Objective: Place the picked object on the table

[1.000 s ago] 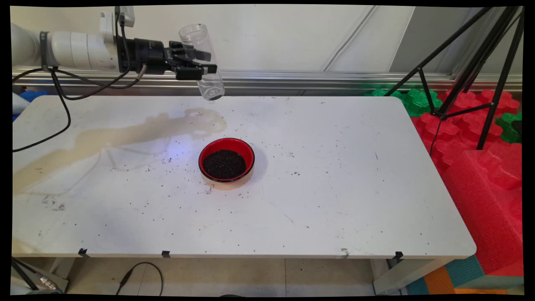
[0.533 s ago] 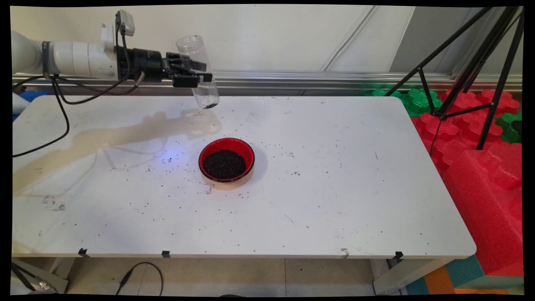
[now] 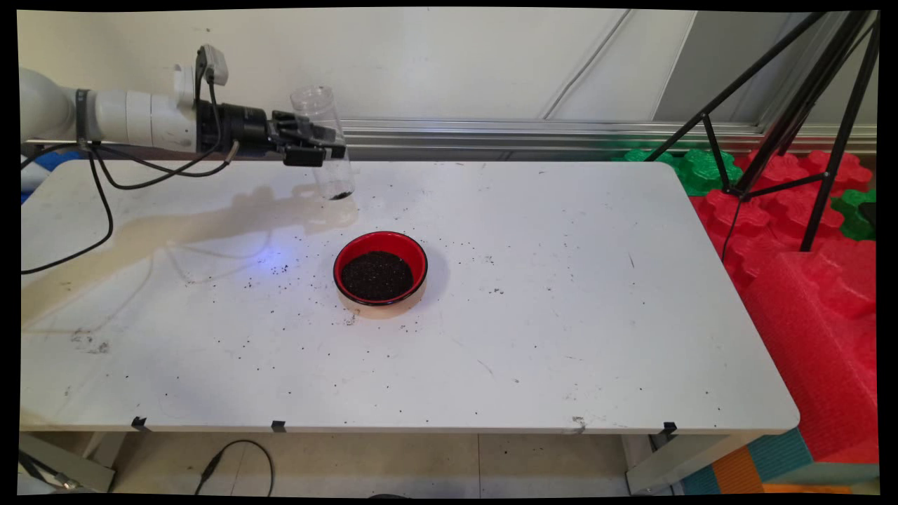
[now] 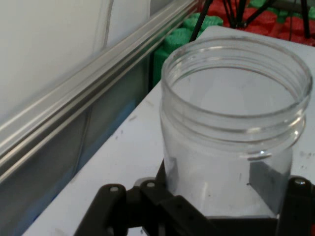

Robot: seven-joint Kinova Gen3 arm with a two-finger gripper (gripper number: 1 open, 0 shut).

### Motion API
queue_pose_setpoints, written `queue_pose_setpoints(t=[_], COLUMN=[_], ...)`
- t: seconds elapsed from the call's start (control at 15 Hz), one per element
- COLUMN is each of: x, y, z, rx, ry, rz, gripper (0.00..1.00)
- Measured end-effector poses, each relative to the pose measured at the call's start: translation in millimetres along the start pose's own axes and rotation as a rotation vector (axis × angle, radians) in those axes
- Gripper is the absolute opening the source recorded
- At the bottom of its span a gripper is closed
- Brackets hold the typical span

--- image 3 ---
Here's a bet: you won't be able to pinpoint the green foam puzzle piece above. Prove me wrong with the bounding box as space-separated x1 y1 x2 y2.
831 188 878 243
614 147 743 197

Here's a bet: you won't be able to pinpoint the grey table leg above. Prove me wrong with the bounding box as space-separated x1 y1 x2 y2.
626 431 762 495
20 431 116 493

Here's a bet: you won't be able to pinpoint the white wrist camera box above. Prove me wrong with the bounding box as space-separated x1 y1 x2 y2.
173 45 229 106

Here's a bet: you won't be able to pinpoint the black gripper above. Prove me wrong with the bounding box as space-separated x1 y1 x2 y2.
195 100 347 168

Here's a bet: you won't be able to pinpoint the large red foam block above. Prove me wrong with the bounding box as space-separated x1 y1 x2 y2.
740 238 879 464

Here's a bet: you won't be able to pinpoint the red bowl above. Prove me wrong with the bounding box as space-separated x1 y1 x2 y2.
333 231 429 320

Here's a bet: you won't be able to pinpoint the black tripod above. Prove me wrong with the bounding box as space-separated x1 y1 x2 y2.
644 11 881 253

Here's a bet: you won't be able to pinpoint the black seeds in bowl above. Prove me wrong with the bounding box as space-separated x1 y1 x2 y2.
341 251 415 302

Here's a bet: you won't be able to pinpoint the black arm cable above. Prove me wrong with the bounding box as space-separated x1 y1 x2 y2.
21 49 241 274

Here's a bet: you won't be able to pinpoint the black cable with metal plug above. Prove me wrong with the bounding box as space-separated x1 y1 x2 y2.
20 449 79 490

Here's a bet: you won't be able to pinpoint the blue foam piece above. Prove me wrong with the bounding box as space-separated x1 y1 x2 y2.
32 150 81 173

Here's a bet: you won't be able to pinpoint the white wall conduit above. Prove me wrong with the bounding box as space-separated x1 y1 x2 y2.
544 11 632 120

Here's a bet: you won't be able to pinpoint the clear plastic jar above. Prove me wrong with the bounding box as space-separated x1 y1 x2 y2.
290 86 354 201

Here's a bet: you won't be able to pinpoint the aluminium wall rail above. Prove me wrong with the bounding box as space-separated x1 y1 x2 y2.
21 116 878 161

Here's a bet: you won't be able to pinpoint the black floor cable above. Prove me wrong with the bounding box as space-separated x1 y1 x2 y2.
195 440 274 496

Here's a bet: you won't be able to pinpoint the red foam puzzle mats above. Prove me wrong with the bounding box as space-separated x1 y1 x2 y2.
691 149 876 288

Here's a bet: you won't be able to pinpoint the teal foam floor tile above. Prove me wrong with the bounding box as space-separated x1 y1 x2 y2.
747 428 815 485

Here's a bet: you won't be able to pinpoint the orange foam floor tile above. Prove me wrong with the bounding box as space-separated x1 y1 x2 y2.
712 445 765 495

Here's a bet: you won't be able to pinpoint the thin black tripod cable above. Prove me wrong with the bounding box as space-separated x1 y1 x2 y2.
721 196 744 264

